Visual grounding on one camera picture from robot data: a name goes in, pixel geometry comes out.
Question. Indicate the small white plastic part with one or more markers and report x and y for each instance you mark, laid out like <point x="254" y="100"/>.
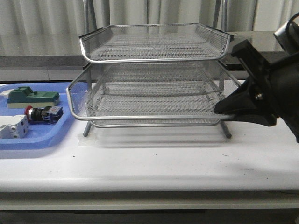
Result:
<point x="5" y="94"/>

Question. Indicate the white circuit breaker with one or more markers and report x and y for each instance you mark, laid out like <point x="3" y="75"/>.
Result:
<point x="13" y="127"/>

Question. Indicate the grey background counter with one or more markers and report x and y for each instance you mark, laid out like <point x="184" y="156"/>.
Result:
<point x="58" y="58"/>

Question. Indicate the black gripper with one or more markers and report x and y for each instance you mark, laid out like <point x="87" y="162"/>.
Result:
<point x="274" y="92"/>

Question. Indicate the silver wire rack frame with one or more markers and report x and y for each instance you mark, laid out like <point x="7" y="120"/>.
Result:
<point x="90" y="22"/>

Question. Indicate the red emergency stop button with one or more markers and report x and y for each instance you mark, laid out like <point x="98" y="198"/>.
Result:
<point x="49" y="114"/>

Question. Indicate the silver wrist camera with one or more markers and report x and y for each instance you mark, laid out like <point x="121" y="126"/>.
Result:
<point x="288" y="37"/>

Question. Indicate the blue plastic tray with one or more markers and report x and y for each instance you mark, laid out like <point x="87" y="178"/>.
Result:
<point x="41" y="135"/>

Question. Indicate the green and cream switch block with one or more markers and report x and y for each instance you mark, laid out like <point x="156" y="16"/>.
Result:
<point x="24" y="96"/>

